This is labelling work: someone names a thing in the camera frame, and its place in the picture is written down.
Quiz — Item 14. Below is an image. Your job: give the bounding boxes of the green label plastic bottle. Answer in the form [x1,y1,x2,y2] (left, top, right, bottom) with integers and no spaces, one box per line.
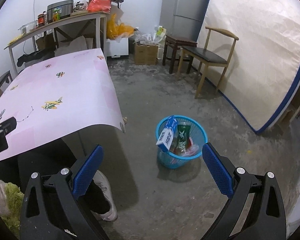
[177,122,191,147]

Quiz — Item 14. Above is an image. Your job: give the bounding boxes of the blue white carton box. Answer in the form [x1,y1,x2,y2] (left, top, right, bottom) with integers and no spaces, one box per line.
[156,115,178,152]

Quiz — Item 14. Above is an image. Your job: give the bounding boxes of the red snack bag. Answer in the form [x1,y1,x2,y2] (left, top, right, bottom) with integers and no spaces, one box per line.
[170,137,199,157]

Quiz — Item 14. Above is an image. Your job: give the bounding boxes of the blue mesh trash basket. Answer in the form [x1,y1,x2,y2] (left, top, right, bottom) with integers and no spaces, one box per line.
[157,115,208,169]

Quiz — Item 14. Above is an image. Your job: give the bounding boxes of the white sneaker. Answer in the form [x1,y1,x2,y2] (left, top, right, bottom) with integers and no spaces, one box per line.
[93,170,118,222]

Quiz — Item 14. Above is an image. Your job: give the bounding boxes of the pink patterned tablecloth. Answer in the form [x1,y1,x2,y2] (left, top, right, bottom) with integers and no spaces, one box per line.
[0,48,125,161]

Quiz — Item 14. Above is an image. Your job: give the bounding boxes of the black clothing under table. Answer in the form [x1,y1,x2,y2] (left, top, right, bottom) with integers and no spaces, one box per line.
[17,49,55,67]

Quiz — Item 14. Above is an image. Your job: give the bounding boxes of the glass bowl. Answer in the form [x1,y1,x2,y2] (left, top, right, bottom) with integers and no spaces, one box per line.
[19,21,37,35]

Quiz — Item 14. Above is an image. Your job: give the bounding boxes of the red lid jar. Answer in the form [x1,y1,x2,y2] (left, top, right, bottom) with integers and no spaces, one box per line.
[37,13,45,27]

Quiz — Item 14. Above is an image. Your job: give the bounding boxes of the white cabinet box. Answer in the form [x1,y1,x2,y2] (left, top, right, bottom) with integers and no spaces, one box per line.
[105,37,129,58]

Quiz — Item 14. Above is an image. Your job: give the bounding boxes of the grey rice cooker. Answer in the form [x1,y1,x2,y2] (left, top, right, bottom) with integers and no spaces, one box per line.
[46,0,74,23]

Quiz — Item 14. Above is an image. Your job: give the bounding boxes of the long wooden side table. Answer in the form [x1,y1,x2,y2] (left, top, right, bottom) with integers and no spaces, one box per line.
[4,11,110,76]

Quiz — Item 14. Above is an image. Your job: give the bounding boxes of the leaning white mattress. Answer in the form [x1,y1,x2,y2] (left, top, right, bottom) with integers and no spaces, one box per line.
[197,0,300,133]

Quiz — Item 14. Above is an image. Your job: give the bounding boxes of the yellow plastic bag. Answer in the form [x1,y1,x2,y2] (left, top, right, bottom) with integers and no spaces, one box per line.
[107,14,135,40]

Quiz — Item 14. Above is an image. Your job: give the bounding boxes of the cardboard box on floor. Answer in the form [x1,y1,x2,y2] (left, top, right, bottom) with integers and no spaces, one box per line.
[134,43,158,65]

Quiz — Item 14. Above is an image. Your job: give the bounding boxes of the red plastic bag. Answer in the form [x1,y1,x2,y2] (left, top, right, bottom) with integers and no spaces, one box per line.
[87,0,111,13]

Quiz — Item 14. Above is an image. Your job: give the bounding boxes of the wooden chair black seat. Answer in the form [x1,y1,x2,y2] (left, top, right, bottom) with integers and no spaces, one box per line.
[176,26,239,99]

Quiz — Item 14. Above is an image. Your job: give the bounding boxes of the dark wooden stool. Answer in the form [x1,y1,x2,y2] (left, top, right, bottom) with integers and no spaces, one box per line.
[162,35,197,74]

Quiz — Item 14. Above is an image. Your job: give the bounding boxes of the grey refrigerator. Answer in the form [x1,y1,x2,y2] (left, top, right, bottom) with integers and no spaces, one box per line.
[159,0,210,41]

